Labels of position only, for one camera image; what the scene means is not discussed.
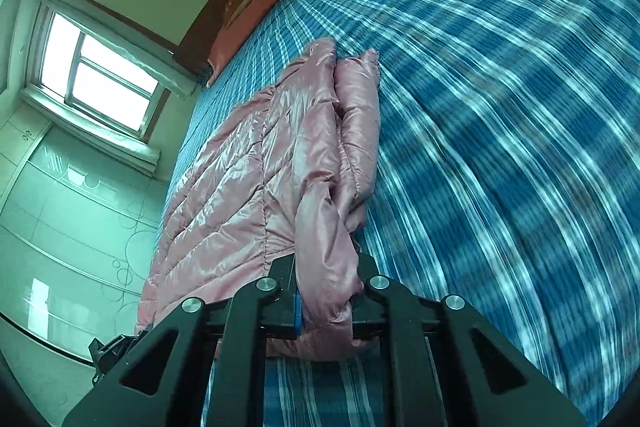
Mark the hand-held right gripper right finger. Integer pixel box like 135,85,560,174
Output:
351,253,587,427

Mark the pink puffer jacket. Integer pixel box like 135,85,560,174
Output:
134,37,384,363

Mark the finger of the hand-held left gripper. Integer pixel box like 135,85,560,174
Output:
88,328,152,389

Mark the window beside headboard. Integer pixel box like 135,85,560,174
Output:
20,0,172,144

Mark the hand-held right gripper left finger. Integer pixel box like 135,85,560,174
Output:
62,253,304,427

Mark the orange pillow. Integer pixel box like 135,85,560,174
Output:
206,0,322,88

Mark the wardrobe with patterned glass doors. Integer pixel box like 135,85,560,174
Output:
0,106,170,408

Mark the bed with blue plaid sheet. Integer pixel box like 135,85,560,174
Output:
164,0,640,427

